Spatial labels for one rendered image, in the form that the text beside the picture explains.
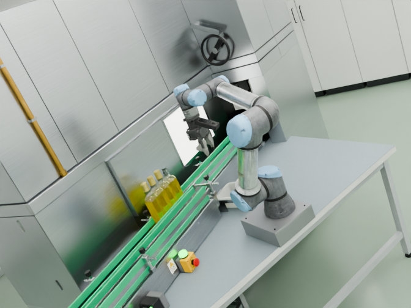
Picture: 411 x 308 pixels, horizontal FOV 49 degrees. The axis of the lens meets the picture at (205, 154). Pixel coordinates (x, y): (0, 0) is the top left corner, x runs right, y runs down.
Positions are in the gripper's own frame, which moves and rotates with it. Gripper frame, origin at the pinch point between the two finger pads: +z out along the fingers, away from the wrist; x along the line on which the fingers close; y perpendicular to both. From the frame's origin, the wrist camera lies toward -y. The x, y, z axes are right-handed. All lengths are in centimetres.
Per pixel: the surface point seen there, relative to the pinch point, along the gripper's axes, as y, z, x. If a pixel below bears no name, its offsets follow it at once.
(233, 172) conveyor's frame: 24, 36, -42
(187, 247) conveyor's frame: 14.5, 36.5, 29.3
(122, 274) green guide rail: 24, 24, 63
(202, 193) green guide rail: 16.3, 23.9, 0.5
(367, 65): 21, 89, -365
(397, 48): -15, 77, -365
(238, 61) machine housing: 21, -19, -90
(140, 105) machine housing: 45, -27, -15
